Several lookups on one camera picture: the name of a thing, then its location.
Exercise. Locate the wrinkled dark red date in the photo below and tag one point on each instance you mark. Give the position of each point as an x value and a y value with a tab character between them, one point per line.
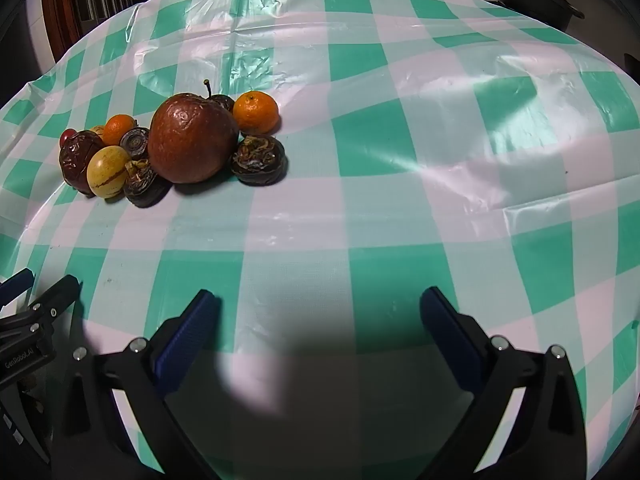
75	157

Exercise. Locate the brown wooden post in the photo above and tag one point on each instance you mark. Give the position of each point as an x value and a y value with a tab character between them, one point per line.
55	5

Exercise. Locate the dark round fruit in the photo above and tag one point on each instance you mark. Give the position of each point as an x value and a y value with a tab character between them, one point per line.
225	102

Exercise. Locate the large tangerine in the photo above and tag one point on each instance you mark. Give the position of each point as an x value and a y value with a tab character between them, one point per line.
256	111

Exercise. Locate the large dark water chestnut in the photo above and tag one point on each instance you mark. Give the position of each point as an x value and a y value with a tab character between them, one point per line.
259	159

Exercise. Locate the small dark water chestnut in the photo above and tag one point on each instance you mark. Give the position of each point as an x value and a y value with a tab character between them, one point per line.
135	142

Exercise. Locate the large brown-red apple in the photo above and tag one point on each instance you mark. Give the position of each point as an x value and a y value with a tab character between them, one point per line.
192	137

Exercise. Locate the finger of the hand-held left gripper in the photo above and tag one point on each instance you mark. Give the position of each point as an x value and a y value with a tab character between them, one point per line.
15	286
57	297

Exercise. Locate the small pale yellow fruit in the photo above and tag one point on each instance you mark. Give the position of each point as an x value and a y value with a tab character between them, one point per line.
97	131

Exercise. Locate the small tangerine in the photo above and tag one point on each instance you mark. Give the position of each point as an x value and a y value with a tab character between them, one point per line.
119	129

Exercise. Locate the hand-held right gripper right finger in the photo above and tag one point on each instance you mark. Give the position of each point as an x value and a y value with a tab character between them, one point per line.
450	345

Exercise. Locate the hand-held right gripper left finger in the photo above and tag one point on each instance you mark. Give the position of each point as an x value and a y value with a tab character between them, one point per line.
185	340

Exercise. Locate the red cherry tomato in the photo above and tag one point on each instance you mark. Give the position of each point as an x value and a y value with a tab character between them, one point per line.
66	137

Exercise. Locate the yellow striped round fruit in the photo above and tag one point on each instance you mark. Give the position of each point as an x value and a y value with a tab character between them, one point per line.
106	171

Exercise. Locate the green checked plastic tablecloth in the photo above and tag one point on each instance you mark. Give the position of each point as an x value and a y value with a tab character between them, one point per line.
350	210

